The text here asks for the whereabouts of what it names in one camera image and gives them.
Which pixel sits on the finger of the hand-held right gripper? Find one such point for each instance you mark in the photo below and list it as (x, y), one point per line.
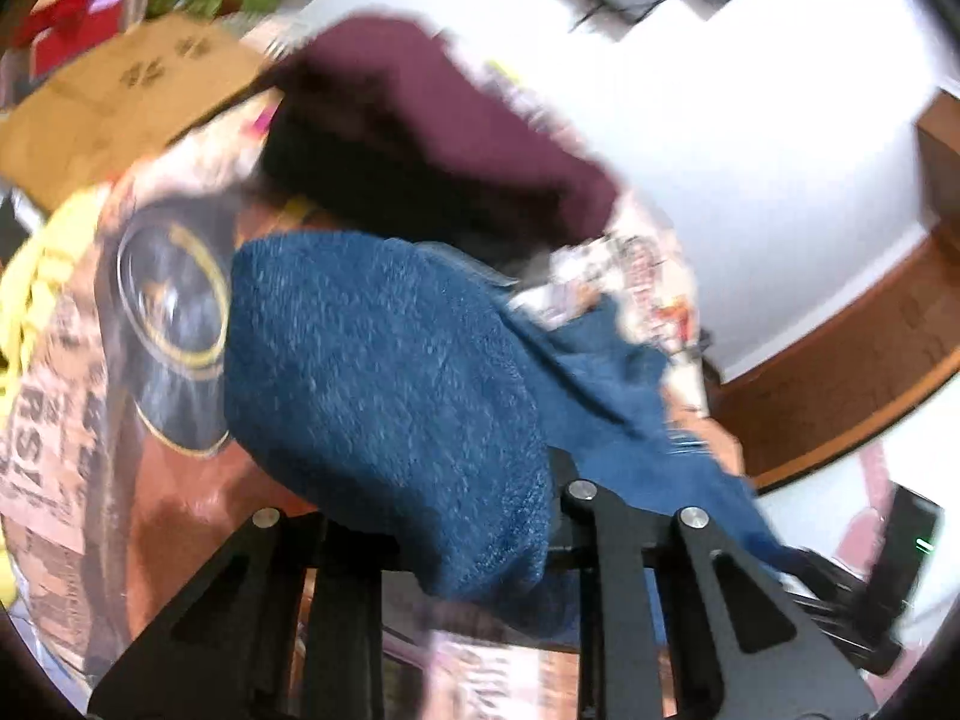
(855, 637)
(825, 574)

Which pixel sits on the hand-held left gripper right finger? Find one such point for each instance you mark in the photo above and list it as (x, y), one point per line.
(622, 615)

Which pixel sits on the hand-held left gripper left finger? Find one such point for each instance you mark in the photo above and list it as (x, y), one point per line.
(225, 615)

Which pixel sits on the blue knitted cloth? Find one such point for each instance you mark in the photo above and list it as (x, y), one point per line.
(375, 390)

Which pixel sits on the printed bed sheet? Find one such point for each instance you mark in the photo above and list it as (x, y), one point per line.
(75, 427)

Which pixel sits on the brown wooden door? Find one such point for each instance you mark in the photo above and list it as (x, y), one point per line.
(941, 165)

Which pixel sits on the yellow cloth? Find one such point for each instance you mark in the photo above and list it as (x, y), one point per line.
(45, 277)

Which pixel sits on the folded black garment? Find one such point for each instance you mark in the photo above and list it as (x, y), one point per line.
(352, 165)

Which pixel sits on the brown cardboard box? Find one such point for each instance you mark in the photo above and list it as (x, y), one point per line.
(112, 105)

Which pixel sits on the folded maroon garment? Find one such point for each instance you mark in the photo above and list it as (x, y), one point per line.
(450, 112)

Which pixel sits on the red box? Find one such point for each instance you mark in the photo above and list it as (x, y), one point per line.
(60, 15)

